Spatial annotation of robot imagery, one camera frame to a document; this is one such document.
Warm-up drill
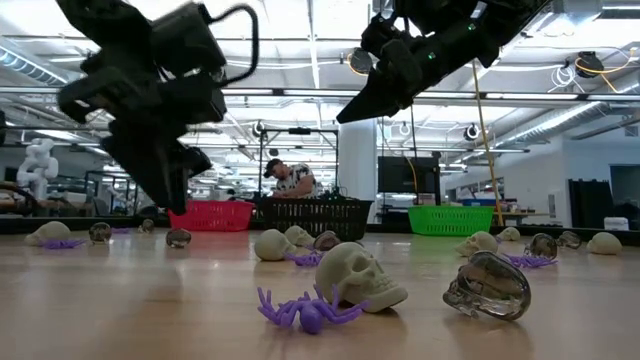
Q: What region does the black desk equipment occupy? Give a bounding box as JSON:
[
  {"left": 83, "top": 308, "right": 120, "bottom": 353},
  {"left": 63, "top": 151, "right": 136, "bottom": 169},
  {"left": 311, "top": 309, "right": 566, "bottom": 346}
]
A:
[{"left": 319, "top": 187, "right": 362, "bottom": 202}]

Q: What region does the green plastic basket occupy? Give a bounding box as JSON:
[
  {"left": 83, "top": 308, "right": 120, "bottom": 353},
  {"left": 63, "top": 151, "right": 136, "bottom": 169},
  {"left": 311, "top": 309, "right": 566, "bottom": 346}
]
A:
[{"left": 407, "top": 205, "right": 496, "bottom": 237}]

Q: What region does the black left camera cable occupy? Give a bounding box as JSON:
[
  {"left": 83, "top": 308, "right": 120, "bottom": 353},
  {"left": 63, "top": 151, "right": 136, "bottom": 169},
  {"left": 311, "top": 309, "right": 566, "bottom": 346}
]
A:
[{"left": 207, "top": 3, "right": 261, "bottom": 89}]

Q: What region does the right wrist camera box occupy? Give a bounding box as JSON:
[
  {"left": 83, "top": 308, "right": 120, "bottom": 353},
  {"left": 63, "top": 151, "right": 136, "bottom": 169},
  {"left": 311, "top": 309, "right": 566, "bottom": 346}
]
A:
[{"left": 360, "top": 12, "right": 404, "bottom": 56}]

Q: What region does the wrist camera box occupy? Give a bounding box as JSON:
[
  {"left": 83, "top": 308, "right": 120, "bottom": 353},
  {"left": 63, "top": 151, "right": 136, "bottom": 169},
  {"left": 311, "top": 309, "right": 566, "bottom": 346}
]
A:
[
  {"left": 149, "top": 2, "right": 229, "bottom": 81},
  {"left": 360, "top": 12, "right": 404, "bottom": 56}
]

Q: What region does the thin black hanging cable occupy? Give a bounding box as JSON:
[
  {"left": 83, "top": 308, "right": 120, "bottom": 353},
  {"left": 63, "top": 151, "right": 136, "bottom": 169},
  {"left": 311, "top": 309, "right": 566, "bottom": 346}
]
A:
[{"left": 378, "top": 117, "right": 386, "bottom": 226}]

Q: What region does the white humanoid robot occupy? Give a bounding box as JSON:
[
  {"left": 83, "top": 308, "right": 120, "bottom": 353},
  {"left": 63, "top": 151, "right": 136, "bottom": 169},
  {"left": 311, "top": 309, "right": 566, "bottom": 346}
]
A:
[{"left": 16, "top": 138, "right": 60, "bottom": 202}]

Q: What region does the wooden side table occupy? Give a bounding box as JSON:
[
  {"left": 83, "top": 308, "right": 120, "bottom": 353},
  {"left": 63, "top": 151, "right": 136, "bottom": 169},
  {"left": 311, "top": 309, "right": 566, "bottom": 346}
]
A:
[{"left": 492, "top": 209, "right": 551, "bottom": 227}]

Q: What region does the white round column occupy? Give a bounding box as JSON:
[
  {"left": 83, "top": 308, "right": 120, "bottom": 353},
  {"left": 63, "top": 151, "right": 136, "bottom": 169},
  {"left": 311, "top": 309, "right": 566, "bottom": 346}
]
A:
[{"left": 339, "top": 117, "right": 379, "bottom": 225}]

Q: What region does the yellow hanging cable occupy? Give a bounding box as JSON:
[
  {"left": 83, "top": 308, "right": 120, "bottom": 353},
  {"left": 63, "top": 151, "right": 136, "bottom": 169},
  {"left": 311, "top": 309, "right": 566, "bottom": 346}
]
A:
[{"left": 469, "top": 57, "right": 505, "bottom": 227}]

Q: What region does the red plastic basket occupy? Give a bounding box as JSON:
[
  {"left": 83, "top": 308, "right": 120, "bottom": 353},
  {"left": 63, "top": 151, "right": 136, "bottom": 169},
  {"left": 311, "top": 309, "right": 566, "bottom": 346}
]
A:
[{"left": 168, "top": 199, "right": 255, "bottom": 232}]

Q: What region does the black metal frame stand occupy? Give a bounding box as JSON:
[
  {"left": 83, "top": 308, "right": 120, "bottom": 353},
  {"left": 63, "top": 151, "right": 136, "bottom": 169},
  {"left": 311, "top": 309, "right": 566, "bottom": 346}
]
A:
[{"left": 257, "top": 127, "right": 340, "bottom": 201}]

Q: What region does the black monitor screen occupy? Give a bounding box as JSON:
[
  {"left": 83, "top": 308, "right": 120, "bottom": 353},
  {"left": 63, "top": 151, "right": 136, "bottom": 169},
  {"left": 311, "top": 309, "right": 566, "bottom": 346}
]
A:
[{"left": 377, "top": 156, "right": 442, "bottom": 207}]

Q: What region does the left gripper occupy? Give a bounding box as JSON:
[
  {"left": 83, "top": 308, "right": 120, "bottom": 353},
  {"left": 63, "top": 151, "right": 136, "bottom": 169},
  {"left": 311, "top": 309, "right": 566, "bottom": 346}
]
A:
[{"left": 57, "top": 54, "right": 229, "bottom": 216}]

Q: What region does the person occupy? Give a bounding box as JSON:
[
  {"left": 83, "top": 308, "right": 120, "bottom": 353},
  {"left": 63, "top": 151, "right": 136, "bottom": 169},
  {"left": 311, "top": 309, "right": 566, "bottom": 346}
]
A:
[{"left": 263, "top": 158, "right": 319, "bottom": 200}]

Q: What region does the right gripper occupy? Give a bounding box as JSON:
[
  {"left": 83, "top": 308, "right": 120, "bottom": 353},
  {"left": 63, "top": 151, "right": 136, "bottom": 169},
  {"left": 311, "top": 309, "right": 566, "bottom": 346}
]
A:
[{"left": 336, "top": 24, "right": 501, "bottom": 124}]

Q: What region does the black plastic basket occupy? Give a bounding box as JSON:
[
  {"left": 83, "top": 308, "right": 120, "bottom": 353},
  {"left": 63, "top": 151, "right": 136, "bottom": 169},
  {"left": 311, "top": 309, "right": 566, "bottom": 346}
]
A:
[{"left": 253, "top": 198, "right": 375, "bottom": 242}]

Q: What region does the long ceiling light bar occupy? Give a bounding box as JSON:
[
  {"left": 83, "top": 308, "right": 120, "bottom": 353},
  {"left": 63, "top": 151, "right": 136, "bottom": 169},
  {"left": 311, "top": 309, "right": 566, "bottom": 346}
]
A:
[{"left": 0, "top": 85, "right": 640, "bottom": 103}]

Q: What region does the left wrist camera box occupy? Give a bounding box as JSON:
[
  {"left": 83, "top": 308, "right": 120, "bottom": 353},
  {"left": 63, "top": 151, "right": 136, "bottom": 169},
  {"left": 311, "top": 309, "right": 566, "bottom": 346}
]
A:
[{"left": 149, "top": 2, "right": 229, "bottom": 81}]

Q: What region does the black cabinet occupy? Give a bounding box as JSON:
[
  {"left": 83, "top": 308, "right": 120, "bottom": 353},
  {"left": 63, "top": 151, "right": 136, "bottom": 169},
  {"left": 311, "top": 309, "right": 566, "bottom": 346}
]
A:
[{"left": 568, "top": 178, "right": 616, "bottom": 230}]

